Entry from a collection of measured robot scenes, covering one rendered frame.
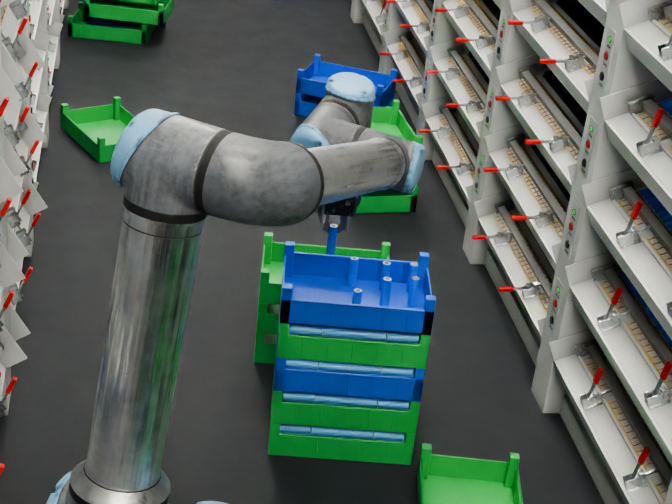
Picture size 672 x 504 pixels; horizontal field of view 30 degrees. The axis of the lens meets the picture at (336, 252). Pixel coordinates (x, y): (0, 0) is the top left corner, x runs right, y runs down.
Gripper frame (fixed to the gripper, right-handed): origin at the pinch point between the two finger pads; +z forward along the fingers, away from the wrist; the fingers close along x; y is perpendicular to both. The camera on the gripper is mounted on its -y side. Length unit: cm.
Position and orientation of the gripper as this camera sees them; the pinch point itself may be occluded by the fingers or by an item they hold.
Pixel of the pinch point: (333, 224)
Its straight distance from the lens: 254.5
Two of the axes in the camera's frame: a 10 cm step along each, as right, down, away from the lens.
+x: 10.0, 0.8, 0.5
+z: -0.9, 7.3, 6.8
